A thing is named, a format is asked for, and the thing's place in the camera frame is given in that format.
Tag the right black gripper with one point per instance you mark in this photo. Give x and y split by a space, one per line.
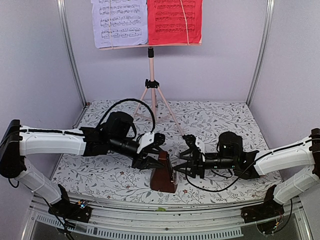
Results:
195 164

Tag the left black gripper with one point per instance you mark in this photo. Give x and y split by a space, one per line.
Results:
140 161

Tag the brown wooden metronome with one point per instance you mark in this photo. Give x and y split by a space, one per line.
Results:
164 179

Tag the pink music stand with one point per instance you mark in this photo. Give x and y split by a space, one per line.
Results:
151 84

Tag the purple sheet music page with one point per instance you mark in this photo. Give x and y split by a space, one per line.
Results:
118 23

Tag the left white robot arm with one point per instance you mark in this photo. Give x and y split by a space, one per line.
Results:
111 136

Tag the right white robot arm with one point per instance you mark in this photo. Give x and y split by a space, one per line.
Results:
254 164

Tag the floral table mat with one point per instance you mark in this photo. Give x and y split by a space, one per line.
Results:
112 177

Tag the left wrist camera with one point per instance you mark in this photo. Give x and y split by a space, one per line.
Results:
150 139

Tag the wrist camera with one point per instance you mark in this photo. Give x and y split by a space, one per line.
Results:
194 143
150 139

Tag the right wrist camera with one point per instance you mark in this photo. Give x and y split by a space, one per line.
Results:
194 143

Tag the aluminium front rail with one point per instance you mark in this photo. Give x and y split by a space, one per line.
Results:
124 220

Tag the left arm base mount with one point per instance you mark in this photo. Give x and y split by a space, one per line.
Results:
79 211

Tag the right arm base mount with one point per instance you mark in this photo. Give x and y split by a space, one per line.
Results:
261 211

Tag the right metal frame post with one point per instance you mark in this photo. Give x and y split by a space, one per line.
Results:
270 5

